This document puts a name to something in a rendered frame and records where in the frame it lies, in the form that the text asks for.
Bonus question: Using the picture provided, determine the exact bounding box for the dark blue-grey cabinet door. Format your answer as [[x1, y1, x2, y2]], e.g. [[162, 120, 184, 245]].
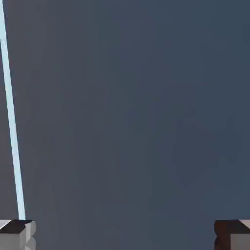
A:
[[2, 0, 250, 250]]

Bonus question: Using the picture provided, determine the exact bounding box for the dark blue-grey cabinet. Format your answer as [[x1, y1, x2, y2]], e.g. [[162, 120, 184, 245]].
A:
[[0, 0, 250, 250]]

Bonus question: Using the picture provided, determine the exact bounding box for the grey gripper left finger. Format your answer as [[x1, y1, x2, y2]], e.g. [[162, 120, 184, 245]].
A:
[[0, 219, 37, 250]]

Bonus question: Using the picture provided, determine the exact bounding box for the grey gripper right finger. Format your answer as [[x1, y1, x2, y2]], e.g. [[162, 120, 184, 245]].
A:
[[213, 219, 250, 250]]

